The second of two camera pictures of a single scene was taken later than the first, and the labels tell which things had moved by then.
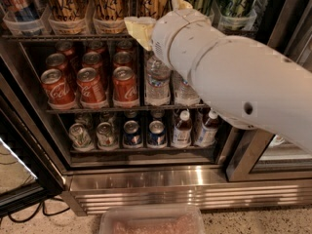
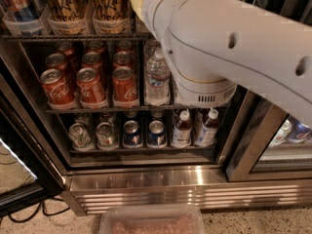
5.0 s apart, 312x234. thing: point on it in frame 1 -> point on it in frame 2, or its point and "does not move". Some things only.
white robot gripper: (172, 35) -> (148, 4)
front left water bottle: (158, 80) does not move
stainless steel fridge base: (90, 188) does not move
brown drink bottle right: (208, 132) does not move
